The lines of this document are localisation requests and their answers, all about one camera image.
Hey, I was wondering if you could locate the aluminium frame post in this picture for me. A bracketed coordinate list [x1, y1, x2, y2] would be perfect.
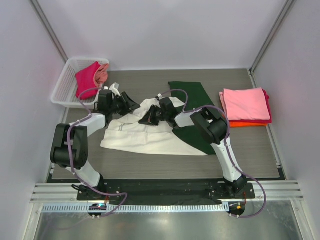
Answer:
[249, 0, 297, 75]
[29, 0, 69, 63]

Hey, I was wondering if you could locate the folded light pink t-shirt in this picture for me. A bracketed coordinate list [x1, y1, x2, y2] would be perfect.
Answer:
[219, 87, 270, 122]

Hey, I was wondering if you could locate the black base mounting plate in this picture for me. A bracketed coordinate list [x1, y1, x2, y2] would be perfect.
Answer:
[71, 179, 256, 206]

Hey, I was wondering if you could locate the folded orange t-shirt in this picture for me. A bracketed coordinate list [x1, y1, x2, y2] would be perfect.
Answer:
[229, 121, 270, 128]

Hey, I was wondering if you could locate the salmon crumpled t-shirt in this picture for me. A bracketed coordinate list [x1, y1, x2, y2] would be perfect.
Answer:
[93, 63, 110, 87]

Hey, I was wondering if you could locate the magenta crumpled t-shirt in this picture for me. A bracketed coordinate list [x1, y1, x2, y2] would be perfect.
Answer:
[75, 61, 101, 100]

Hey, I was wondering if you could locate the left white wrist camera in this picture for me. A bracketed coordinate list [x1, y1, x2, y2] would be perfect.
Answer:
[103, 82, 121, 96]

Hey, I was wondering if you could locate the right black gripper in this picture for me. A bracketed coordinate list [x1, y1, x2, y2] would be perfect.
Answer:
[140, 104, 169, 126]

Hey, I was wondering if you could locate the slotted white cable duct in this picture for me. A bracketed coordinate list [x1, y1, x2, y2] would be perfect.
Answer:
[42, 202, 229, 214]

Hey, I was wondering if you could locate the right aluminium frame post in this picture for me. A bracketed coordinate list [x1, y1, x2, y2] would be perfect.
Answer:
[249, 0, 297, 75]

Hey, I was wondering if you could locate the left aluminium frame post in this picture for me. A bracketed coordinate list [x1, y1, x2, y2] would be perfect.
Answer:
[29, 0, 69, 63]

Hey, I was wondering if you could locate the white and green t-shirt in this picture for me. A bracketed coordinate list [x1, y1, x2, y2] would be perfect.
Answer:
[100, 98, 216, 157]

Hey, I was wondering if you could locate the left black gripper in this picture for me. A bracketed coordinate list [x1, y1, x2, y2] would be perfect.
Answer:
[109, 92, 141, 116]

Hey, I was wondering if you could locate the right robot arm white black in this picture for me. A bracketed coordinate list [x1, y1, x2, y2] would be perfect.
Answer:
[138, 97, 248, 198]

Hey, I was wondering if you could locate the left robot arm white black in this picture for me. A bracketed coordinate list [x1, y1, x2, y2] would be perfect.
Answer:
[50, 89, 141, 200]

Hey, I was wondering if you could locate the white plastic laundry basket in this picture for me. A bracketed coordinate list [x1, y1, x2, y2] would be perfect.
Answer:
[50, 56, 110, 109]

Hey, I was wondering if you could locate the folded crimson t-shirt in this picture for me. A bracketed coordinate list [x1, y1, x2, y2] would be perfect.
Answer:
[262, 89, 272, 124]

